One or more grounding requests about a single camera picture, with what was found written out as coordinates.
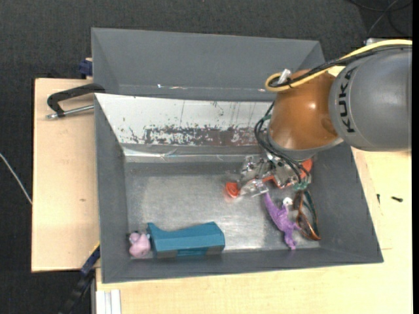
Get orange plastic tool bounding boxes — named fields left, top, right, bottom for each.
left=225, top=159, right=314, bottom=200

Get teal box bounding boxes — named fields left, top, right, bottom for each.
left=145, top=221, right=227, bottom=260

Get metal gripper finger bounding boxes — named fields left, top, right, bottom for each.
left=240, top=156, right=270, bottom=179
left=242, top=179, right=270, bottom=198

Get purple toy dinosaur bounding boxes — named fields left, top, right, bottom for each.
left=263, top=192, right=302, bottom=251

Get grey metal bin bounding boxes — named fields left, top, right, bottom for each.
left=90, top=27, right=384, bottom=284

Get brown sunglasses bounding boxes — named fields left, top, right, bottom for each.
left=292, top=189, right=322, bottom=242

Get pale wood board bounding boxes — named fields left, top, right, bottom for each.
left=31, top=77, right=101, bottom=273

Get pink toy animal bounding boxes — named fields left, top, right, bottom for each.
left=128, top=230, right=153, bottom=259

